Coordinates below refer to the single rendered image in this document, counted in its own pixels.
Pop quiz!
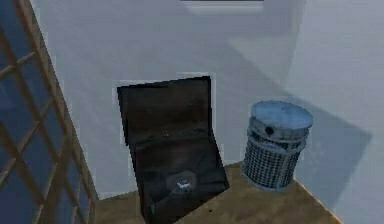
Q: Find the wooden framed window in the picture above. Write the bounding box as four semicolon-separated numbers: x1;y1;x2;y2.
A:
0;0;100;224

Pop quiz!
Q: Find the dark wooden commode with lid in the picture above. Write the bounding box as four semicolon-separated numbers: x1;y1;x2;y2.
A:
116;75;231;224

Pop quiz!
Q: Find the grey mesh bin with lid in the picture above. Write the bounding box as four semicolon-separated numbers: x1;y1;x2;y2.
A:
241;100;314;192

